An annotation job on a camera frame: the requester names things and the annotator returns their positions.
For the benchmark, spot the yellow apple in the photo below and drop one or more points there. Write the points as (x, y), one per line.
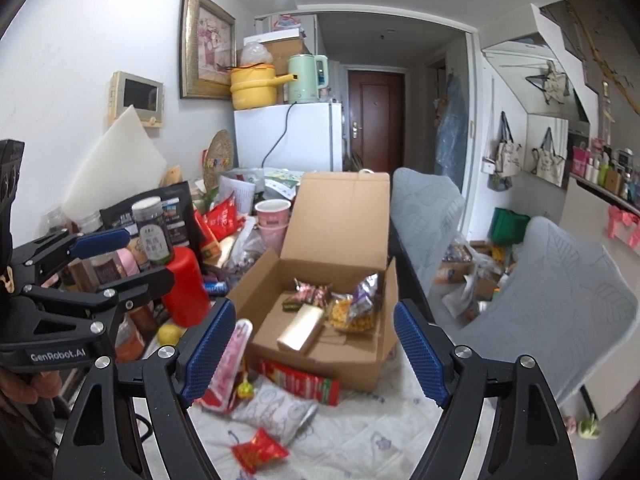
(169, 334)

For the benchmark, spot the wide canvas tote bag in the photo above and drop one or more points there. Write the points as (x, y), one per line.
(547, 162)

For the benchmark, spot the person's left forearm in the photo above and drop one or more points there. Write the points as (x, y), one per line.
(20, 435)

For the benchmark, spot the white lidded dark jar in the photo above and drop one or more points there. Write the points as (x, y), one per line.
(152, 235)

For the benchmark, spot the clear bag of yellow snacks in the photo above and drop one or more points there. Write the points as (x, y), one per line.
(340, 315)

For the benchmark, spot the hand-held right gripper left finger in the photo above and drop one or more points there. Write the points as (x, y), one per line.
(207, 350)

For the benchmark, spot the brown box on refrigerator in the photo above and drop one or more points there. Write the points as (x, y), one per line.
(285, 50)

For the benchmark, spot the pink snack packet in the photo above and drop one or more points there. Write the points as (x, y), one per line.
(230, 360)

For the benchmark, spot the red envelope packet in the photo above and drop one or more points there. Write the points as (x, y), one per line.
(222, 217)

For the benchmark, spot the pink slipper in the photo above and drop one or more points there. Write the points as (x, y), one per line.
(568, 422)

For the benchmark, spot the small grey covered chair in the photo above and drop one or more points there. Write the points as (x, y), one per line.
(425, 215)

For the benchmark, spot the round woven mat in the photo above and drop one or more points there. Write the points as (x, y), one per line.
(220, 152)

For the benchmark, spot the beige wall intercom panel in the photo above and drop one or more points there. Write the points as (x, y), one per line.
(140, 97)

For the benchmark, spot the blue plastic hanging bag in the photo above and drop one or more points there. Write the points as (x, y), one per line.
(450, 125)

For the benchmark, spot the green slipper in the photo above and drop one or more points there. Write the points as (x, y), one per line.
(589, 425)

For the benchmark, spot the red cylinder can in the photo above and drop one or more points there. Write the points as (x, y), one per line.
(185, 285)

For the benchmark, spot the pink bottle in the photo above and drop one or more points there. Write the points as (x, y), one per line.
(127, 262)

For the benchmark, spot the white refrigerator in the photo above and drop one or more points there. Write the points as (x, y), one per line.
(305, 135)

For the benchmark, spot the large grey covered chair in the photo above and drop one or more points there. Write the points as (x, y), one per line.
(550, 300)

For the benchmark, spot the red green snack box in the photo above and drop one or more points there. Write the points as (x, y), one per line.
(300, 382)

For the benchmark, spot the gold framed picture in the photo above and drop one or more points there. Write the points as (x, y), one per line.
(207, 45)

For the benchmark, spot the green lollipop candy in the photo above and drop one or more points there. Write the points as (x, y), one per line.
(245, 390)

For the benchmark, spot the dark snack packet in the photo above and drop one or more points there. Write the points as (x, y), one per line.
(292, 304)

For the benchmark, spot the printed quilted tablecloth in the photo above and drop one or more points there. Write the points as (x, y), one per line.
(350, 440)

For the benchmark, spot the small red candy packet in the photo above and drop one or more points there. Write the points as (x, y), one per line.
(312, 292)

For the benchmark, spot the gold rectangular box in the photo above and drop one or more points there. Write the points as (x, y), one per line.
(300, 330)

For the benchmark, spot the blue wrapped candy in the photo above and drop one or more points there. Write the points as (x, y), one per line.
(216, 287)

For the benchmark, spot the brown cardboard box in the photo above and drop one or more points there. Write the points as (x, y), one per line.
(340, 220)

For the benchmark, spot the green white leaflet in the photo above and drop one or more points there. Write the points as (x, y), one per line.
(280, 182)

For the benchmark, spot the cardboard box of goods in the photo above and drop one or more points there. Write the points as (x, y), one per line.
(452, 270)

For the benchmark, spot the row of cosmetic bottles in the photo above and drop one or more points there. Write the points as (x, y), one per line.
(600, 170)

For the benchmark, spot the black snack bag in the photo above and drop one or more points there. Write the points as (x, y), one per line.
(180, 215)

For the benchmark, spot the white foam board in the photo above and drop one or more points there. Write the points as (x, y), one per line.
(115, 160)

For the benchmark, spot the red yellow snack packet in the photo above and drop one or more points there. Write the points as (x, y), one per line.
(257, 452)

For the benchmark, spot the person's left hand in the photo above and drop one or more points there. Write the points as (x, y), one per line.
(30, 385)

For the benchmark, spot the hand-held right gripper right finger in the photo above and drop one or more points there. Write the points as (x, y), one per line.
(417, 355)

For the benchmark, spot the yellow pot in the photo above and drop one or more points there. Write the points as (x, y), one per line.
(252, 87)

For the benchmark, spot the white printed snack pouch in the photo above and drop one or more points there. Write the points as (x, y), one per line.
(275, 407)

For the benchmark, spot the small canvas tote bag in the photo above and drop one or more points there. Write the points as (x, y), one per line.
(507, 157)

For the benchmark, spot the brown door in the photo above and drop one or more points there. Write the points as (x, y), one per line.
(375, 120)

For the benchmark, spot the green electric kettle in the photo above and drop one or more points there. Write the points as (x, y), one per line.
(302, 80)

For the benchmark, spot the pink paper cup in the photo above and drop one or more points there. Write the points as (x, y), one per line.
(272, 237)
(272, 212)

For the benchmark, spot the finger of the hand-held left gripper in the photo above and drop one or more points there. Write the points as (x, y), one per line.
(100, 242)
(145, 282)

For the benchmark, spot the green storage box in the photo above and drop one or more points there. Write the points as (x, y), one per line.
(507, 225)

